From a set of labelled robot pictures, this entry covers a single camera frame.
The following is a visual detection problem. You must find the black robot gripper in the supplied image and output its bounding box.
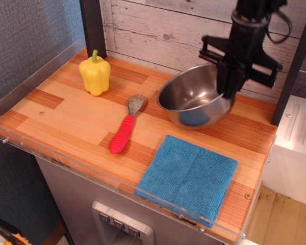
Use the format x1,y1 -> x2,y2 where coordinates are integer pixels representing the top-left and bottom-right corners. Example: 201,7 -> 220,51
199,17 -> 282,99

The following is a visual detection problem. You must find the stainless steel bowl pan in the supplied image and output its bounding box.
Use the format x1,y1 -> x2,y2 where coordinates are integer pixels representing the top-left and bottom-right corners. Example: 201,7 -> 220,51
157,64 -> 236,130

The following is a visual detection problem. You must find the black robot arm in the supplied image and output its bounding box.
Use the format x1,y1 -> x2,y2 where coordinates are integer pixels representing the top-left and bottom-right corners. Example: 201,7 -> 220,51
199,1 -> 292,99

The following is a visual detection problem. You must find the blue folded cloth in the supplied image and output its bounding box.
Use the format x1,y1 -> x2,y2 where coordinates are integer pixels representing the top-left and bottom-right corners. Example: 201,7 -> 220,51
134,135 -> 238,228

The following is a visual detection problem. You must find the white toy sink unit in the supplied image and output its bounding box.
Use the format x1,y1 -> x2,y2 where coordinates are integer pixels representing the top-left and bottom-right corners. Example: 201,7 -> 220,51
262,96 -> 306,204

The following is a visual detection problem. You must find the yellow bell pepper toy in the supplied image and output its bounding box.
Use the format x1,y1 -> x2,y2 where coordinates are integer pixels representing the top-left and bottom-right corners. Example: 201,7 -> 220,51
79,50 -> 111,96

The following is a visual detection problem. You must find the clear acrylic table guard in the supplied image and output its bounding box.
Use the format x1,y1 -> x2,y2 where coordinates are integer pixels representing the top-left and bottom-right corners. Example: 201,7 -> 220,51
0,39 -> 276,244

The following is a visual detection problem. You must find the silver dispenser button panel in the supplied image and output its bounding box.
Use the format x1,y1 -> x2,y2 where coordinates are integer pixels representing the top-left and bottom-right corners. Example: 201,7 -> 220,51
91,201 -> 154,244

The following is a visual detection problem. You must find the grey toy fridge cabinet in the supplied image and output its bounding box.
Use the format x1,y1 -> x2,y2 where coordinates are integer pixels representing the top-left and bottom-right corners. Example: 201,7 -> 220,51
36,157 -> 239,244

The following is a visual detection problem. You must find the black orange object corner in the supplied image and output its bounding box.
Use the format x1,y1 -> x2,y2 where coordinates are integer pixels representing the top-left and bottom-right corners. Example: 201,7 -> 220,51
0,218 -> 30,244

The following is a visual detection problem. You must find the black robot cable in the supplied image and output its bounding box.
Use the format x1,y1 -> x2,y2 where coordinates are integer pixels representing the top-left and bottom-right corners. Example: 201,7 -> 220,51
265,5 -> 293,44

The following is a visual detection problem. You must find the dark right shelf post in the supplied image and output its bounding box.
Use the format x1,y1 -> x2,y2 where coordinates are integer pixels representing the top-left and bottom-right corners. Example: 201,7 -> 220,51
270,23 -> 306,126

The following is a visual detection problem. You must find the dark shelf post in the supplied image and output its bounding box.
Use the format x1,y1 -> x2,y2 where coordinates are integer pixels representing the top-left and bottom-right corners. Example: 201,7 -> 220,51
80,0 -> 107,58
270,23 -> 306,126

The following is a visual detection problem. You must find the red handled metal spork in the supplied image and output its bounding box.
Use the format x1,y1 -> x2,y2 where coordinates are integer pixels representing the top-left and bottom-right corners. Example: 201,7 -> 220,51
109,94 -> 146,154

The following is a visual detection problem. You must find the dark left shelf post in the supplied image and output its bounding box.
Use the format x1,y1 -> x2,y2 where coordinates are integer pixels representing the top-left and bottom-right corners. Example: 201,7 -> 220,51
80,0 -> 107,58

